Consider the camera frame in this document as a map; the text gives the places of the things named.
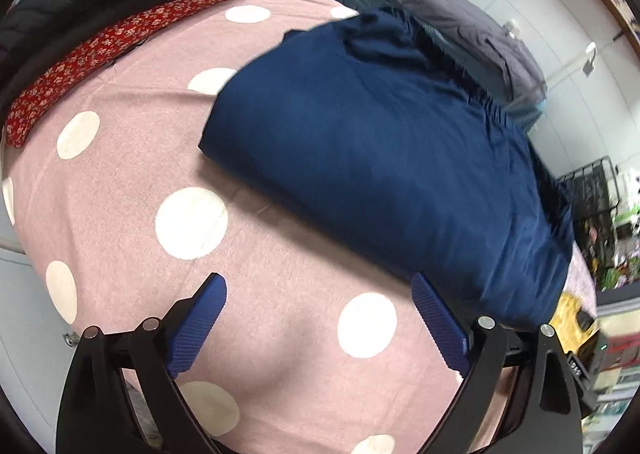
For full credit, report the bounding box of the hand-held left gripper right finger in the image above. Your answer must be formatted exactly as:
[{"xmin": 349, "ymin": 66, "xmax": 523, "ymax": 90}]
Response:
[{"xmin": 410, "ymin": 273, "xmax": 584, "ymax": 454}]

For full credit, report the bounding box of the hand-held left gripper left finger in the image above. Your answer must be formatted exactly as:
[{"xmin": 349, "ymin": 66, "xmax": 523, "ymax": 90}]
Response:
[{"xmin": 56, "ymin": 273, "xmax": 228, "ymax": 454}]

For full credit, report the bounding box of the navy blue jacket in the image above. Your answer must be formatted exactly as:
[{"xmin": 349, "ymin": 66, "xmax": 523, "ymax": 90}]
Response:
[{"xmin": 197, "ymin": 7, "xmax": 576, "ymax": 332}]

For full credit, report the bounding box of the yellow fuzzy blanket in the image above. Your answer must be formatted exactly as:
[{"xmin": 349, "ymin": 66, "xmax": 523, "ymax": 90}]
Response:
[{"xmin": 550, "ymin": 291, "xmax": 598, "ymax": 350}]

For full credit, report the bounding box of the pink polka dot blanket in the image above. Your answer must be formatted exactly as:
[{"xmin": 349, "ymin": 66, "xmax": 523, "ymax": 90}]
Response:
[{"xmin": 0, "ymin": 0, "xmax": 598, "ymax": 454}]

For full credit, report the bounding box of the red floral cloth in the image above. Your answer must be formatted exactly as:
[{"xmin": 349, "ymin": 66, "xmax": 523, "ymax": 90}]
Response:
[{"xmin": 5, "ymin": 0, "xmax": 256, "ymax": 149}]

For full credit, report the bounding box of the black wire rack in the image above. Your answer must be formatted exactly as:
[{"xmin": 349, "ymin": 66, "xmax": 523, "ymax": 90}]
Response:
[{"xmin": 556, "ymin": 155, "xmax": 623, "ymax": 235}]

